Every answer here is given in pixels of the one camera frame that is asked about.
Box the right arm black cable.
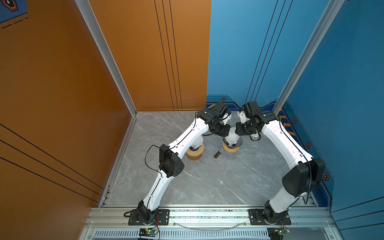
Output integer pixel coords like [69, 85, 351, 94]
[248, 119, 314, 206]

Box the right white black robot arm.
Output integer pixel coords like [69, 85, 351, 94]
[235, 102, 326, 225]

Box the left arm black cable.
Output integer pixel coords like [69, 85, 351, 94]
[144, 113, 211, 211]

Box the white paper coffee filter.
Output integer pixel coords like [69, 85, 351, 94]
[189, 141, 203, 152]

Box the right aluminium corner post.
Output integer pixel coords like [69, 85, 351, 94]
[272, 0, 345, 116]

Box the aluminium front rail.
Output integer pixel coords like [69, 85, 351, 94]
[79, 206, 343, 240]

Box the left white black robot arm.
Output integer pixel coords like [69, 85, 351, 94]
[137, 102, 231, 224]

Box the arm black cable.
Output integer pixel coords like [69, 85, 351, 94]
[144, 113, 211, 211]
[248, 119, 314, 206]

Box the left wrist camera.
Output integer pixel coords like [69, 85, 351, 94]
[222, 113, 232, 125]

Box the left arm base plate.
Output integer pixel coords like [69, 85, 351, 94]
[128, 209, 170, 226]

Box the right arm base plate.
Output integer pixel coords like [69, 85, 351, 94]
[248, 209, 292, 226]

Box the grey glass dripper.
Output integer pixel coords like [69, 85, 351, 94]
[223, 137, 243, 149]

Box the right circuit board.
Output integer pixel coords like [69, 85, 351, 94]
[267, 228, 291, 240]

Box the aluminium corner post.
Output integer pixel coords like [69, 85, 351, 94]
[75, 0, 137, 117]
[272, 0, 345, 116]

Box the left circuit board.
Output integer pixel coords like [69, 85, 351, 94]
[139, 228, 159, 239]

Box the left aluminium corner post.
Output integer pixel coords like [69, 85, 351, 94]
[75, 0, 137, 117]

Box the circuit board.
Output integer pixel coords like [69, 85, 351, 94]
[139, 228, 159, 239]
[267, 228, 291, 240]

